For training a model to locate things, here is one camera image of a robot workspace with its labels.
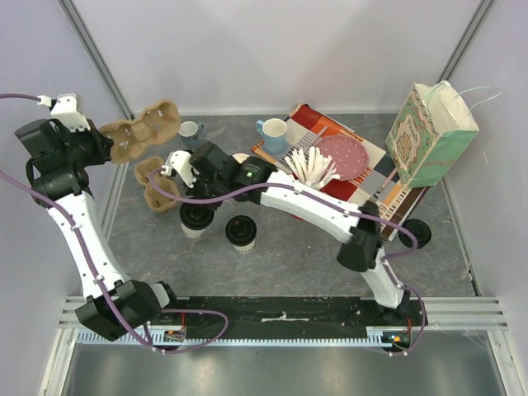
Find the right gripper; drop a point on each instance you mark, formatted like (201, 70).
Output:
(198, 195)

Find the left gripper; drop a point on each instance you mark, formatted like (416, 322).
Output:
(101, 144)

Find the single white paper cup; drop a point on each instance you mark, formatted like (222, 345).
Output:
(194, 229)

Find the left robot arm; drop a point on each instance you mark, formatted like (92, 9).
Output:
(56, 171)

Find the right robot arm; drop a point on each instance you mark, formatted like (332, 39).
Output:
(209, 173)

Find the white grey ceramic mug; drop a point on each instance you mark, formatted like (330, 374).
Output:
(189, 133)

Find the light blue ceramic mug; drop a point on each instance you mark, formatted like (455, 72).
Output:
(273, 133)

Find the white stir sticks bundle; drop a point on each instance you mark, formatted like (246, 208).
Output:
(311, 168)

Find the pink polka dot plate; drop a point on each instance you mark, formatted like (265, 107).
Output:
(349, 156)

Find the colourful magazine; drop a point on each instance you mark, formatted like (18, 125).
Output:
(306, 127)

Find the metal fork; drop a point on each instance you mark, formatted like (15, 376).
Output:
(383, 185)

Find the stack of black lids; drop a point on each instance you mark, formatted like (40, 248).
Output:
(419, 229)

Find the green paper gift bag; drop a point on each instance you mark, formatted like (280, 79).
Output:
(433, 128)

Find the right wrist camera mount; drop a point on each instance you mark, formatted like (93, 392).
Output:
(178, 164)

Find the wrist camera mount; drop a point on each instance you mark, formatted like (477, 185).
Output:
(68, 109)
(178, 164)

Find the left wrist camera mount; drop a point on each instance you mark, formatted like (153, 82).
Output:
(68, 109)

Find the aluminium frame rail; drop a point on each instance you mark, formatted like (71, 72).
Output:
(84, 35)

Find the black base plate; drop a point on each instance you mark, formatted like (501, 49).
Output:
(356, 310)

